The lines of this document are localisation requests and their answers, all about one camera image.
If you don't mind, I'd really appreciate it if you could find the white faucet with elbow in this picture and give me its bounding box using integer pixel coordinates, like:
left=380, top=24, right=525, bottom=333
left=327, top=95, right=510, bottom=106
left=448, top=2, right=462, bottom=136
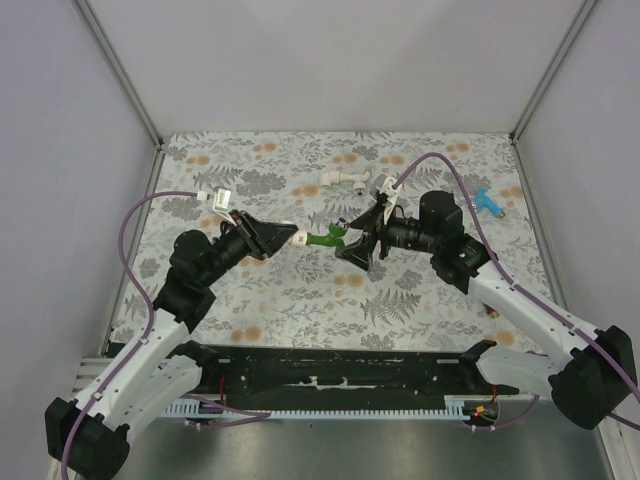
left=319, top=170, right=371, bottom=196

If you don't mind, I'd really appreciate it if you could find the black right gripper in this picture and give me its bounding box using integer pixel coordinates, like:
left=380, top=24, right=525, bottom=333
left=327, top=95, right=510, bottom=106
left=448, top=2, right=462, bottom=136
left=336, top=200, right=440, bottom=272

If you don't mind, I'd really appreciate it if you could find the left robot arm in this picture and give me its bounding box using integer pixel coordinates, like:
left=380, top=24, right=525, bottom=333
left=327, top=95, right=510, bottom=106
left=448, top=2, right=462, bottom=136
left=45, top=210, right=298, bottom=479

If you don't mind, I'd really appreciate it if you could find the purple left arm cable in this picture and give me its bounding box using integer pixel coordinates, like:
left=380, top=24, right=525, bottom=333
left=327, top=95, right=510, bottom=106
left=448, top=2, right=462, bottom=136
left=59, top=191, right=274, bottom=480

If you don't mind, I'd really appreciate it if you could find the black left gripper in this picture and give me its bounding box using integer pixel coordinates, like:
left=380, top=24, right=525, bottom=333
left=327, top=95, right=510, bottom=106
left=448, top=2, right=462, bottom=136
left=200, top=209, right=298, bottom=287

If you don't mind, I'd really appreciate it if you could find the blue faucet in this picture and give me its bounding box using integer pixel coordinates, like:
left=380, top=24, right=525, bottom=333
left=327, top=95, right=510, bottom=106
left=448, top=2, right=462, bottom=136
left=473, top=187, right=505, bottom=219

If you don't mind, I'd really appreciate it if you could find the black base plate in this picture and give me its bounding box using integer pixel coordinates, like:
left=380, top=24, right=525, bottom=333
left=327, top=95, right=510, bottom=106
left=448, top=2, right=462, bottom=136
left=186, top=345, right=518, bottom=411

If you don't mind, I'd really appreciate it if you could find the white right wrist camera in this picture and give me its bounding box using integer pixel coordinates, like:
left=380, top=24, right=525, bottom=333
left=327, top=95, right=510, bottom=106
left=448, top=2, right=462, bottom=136
left=374, top=174, right=402, bottom=223

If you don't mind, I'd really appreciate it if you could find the floral patterned table mat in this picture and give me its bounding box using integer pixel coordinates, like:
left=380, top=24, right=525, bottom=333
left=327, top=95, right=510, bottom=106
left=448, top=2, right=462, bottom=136
left=109, top=132, right=549, bottom=351

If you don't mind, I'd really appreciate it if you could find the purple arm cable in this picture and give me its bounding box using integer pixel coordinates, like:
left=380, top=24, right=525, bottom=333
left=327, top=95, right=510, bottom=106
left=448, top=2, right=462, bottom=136
left=59, top=191, right=274, bottom=480
left=392, top=152, right=640, bottom=432

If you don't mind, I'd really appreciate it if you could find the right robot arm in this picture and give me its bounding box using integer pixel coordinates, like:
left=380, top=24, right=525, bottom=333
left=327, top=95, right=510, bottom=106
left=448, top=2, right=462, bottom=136
left=336, top=191, right=639, bottom=430

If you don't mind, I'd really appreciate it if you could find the green faucet chrome knob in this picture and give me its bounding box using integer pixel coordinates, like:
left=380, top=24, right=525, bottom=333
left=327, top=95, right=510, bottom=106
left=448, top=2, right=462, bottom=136
left=305, top=217, right=349, bottom=249

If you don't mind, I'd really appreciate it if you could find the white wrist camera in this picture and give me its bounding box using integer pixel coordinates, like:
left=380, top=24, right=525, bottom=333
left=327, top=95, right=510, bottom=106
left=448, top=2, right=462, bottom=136
left=374, top=174, right=402, bottom=223
left=196, top=187, right=236, bottom=225

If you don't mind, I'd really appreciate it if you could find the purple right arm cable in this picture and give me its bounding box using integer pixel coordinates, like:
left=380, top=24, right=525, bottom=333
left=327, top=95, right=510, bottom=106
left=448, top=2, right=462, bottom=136
left=392, top=152, right=640, bottom=432

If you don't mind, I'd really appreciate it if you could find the brown faucet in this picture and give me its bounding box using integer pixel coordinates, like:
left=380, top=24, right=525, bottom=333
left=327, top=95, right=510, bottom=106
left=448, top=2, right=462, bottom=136
left=485, top=306, right=500, bottom=319

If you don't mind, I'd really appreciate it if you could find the white PVC elbow fitting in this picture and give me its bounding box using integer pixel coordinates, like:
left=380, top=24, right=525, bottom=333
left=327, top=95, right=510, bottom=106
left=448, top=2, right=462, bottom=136
left=290, top=230, right=308, bottom=247

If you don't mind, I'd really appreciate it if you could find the aluminium left corner post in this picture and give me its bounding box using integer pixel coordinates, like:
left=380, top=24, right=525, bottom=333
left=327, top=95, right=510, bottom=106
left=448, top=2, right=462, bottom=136
left=74, top=0, right=166, bottom=151

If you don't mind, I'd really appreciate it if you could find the aluminium corner post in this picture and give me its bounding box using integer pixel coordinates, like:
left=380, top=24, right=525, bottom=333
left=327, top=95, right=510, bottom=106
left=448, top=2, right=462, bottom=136
left=507, top=0, right=601, bottom=144
left=74, top=0, right=166, bottom=151

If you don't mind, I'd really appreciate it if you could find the aluminium right corner post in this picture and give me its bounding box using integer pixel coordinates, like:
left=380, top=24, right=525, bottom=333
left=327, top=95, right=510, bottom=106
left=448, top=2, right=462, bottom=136
left=507, top=0, right=601, bottom=144

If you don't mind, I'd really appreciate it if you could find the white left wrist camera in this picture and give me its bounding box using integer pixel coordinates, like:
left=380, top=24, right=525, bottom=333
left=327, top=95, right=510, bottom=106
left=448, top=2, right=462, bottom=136
left=196, top=187, right=236, bottom=225

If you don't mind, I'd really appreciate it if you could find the white slotted cable duct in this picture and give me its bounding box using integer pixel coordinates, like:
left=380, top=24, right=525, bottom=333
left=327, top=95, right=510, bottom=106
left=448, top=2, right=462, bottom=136
left=164, top=394, right=476, bottom=420

